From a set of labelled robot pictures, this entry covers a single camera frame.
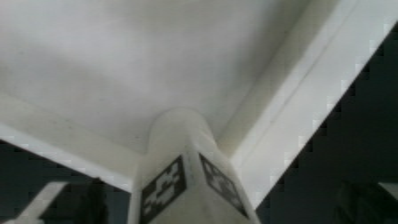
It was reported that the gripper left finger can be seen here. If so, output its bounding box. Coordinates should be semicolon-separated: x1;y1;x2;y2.
14;178;108;224

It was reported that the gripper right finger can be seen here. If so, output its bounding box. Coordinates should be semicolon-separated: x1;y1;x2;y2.
334;181;398;224

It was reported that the white table leg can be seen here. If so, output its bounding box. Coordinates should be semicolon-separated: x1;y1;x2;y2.
128;108;261;224

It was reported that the white square table top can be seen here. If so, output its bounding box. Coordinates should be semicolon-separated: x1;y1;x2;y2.
0;0;398;200

